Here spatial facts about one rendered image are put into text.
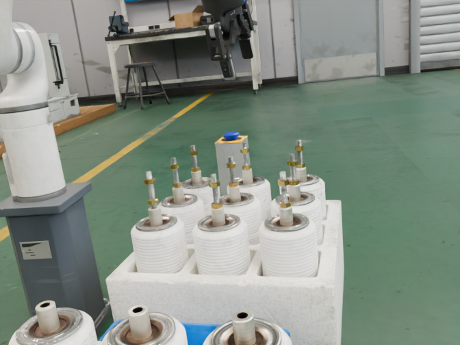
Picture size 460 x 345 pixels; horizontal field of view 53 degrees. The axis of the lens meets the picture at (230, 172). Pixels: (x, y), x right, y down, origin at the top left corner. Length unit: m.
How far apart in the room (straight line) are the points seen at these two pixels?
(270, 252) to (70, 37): 5.77
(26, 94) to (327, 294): 0.63
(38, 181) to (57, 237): 0.11
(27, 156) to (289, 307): 0.54
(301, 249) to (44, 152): 0.51
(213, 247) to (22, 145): 0.40
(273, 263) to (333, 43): 5.08
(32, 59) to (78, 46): 5.40
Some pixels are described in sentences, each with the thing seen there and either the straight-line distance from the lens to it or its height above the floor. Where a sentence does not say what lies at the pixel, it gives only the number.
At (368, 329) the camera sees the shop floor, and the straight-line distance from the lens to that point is 0.97.
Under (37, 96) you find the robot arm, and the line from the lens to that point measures 0.93.
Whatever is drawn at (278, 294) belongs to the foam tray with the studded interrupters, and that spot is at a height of 0.16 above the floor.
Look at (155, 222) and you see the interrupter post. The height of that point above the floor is 0.26.
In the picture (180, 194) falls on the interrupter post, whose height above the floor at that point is 0.27.
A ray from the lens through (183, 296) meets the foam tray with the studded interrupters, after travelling 0.81.
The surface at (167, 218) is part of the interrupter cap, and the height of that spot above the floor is 0.25.
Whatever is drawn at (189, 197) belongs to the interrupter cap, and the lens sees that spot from 0.96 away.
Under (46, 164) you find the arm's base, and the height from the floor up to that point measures 0.37.
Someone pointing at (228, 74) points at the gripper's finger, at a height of 0.50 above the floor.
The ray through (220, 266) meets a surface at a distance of 0.79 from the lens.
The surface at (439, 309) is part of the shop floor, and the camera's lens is 1.04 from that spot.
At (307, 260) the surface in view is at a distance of 0.77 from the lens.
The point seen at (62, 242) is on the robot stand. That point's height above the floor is 0.22.
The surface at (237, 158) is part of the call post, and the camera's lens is 1.16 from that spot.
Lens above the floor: 0.55
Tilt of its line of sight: 15 degrees down
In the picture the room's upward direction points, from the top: 6 degrees counter-clockwise
